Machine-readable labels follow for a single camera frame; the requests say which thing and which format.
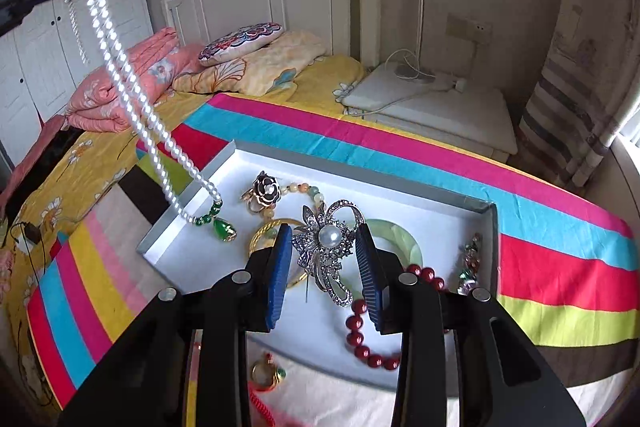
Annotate pale green jade bangle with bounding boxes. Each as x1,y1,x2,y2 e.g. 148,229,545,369
350,218,426,298

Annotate multicolour bead bracelet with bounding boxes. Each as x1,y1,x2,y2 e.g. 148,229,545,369
272,182,327,210

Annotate striped blanket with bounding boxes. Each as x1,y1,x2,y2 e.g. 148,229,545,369
25,92,633,427

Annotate white nightstand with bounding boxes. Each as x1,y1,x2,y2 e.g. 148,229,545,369
342,62,518,162

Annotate yellow floral bedsheet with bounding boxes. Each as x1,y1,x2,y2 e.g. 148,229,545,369
0,54,368,358

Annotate white cable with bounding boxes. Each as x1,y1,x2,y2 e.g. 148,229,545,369
385,49,436,82

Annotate white lamp pole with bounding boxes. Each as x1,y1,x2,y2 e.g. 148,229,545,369
417,0,426,75

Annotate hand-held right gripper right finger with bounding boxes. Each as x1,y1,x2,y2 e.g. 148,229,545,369
354,223,586,427

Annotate silver cardboard box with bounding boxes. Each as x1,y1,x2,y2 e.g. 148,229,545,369
136,139,501,395

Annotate yellow floral pillow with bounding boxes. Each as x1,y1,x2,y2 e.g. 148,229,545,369
172,32,328,98

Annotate white charger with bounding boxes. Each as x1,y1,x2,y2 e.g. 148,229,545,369
435,74,468,92

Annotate wall socket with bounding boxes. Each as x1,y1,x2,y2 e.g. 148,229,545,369
445,13,493,45

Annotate black charger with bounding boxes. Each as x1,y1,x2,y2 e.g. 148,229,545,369
10,221,46,245

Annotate gold bangle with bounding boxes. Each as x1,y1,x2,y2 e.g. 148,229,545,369
247,217,311,293

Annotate rhinestone brooch with pearl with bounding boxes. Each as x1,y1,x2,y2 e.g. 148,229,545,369
291,199,368,308

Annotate pink folded quilt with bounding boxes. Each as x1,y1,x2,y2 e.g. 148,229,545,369
65,27,206,132

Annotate gold ring with green stone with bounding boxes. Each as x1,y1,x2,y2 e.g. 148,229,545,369
249,354,288,393

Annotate striped printed curtain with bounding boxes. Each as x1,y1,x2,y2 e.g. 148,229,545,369
517,7,631,192

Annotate embroidered round pillow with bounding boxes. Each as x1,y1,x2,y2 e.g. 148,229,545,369
198,23,284,68

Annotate red cord bracelet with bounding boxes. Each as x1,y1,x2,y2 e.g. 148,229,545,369
247,387,301,427

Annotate dark red bead bracelet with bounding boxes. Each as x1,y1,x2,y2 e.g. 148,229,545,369
344,263,447,372

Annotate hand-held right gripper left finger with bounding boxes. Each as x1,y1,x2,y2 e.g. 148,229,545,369
57,223,293,427

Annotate pink cloth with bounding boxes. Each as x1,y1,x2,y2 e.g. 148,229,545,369
0,114,68,202

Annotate pearl necklace with green pendant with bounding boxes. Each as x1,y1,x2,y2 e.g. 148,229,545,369
65,0,238,243

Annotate white wardrobe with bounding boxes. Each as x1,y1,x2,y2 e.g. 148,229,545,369
0,0,153,168

